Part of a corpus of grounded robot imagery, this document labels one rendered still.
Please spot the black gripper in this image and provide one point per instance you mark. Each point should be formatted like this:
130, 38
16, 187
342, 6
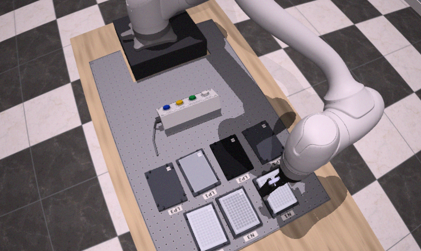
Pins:
272, 184

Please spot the white button panel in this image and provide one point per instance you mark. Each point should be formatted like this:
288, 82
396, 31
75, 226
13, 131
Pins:
187, 111

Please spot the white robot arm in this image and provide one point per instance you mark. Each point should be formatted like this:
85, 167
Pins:
350, 111

